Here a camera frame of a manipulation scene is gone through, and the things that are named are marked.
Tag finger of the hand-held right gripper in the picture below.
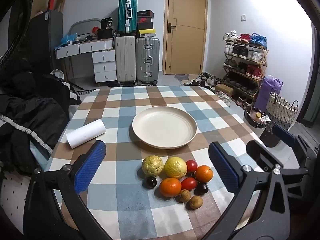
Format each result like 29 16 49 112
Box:
272 125 312 156
246 140 300 172

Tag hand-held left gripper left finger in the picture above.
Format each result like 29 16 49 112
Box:
23 140 107 240

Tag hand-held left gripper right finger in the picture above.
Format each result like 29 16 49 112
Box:
208 141 303 240

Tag orange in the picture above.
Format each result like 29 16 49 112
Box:
159 177 182 197
195 165 214 182

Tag red tomato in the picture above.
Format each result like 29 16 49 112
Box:
186 160 198 173
180 177 198 191

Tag brown longan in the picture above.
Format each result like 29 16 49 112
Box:
178 189 191 202
189 196 203 210

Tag smooth yellow guava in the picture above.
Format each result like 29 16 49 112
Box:
164 157 188 179

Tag bumpy pale yellow fruit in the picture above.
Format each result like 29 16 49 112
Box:
142 156 164 176

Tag beige round plate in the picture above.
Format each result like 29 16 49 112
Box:
132 107 197 150

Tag black trash bin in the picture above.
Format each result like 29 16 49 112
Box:
259 127 282 147

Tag woven basket bag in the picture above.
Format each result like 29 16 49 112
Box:
265 92 299 130

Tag white paper towel roll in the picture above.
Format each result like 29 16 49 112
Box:
66 119 106 149

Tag purple bag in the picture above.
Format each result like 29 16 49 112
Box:
255 75 284 112

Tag checkered tablecloth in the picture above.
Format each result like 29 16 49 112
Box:
44 85 269 240

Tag pair of white sneakers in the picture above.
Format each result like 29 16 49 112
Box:
215 90 233 107

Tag wooden shoe rack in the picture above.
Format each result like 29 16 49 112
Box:
222 31 269 108

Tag small brown cardboard box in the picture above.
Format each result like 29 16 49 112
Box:
215 83 235 97

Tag black tripod legs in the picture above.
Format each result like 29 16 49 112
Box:
67 81 84 91

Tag white dotted cloth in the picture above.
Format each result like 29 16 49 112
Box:
0 170 34 233

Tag pile of black clothes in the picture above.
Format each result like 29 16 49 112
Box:
0 57 82 173

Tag rows of assorted shoes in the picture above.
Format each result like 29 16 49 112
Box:
223 31 267 105

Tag scattered dark and white sneakers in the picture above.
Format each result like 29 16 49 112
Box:
184 72 221 87

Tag grey door mat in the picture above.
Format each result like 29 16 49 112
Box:
174 73 192 82

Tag white desk with drawers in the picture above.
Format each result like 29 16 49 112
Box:
55 38 117 83

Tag beige suitcase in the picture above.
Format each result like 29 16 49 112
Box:
115 35 137 84

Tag silver suitcase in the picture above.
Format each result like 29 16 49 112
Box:
136 37 160 85

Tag blue plastic bag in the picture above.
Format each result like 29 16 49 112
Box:
61 33 79 46

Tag dark grey refrigerator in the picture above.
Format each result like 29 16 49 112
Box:
27 10 63 73

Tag wooden door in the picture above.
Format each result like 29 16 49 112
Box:
162 0 208 75

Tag black bag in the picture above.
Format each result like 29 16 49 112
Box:
97 29 114 40

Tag grey arched mirror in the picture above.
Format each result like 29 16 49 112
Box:
69 18 101 40

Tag teal suitcase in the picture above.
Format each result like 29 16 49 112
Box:
118 0 138 34

